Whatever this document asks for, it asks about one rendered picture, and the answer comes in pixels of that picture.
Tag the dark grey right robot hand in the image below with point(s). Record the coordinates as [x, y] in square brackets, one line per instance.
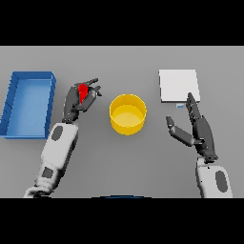
[202, 130]

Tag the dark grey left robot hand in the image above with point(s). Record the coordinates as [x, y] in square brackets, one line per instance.
[73, 103]

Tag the red beaker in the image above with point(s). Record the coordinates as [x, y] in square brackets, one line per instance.
[83, 91]

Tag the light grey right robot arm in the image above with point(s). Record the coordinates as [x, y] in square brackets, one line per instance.
[213, 179]

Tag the pale square measuring scale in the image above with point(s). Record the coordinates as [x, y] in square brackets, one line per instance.
[178, 85]

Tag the yellow bowl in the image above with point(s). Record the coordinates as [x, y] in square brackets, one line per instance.
[128, 114]

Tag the blue tray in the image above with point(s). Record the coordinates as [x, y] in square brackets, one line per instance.
[28, 105]

